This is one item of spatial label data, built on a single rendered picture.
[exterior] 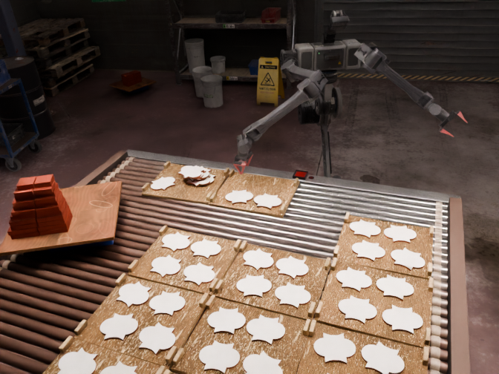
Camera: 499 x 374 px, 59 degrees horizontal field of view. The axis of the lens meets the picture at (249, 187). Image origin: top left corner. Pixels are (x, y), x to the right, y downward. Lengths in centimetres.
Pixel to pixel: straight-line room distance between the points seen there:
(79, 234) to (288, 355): 110
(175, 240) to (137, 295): 36
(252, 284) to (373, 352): 54
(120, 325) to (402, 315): 106
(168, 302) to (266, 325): 41
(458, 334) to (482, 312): 150
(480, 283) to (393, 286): 164
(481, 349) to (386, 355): 146
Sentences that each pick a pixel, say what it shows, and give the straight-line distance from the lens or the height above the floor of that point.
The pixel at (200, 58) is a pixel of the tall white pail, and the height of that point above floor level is 36.
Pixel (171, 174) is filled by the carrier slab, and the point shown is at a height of 94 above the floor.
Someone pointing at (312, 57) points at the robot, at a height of 147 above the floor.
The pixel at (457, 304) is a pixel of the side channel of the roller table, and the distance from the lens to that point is 192.
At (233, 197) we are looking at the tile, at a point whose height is 95.
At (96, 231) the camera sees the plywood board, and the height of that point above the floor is 104.
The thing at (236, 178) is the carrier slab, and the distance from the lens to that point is 259.
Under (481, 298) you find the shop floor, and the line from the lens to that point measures 340.
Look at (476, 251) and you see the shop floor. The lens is 377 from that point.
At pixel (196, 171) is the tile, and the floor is 100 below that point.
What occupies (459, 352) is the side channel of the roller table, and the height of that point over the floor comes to 95.
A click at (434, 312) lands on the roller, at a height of 92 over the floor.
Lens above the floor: 227
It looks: 32 degrees down
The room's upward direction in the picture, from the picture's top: 3 degrees counter-clockwise
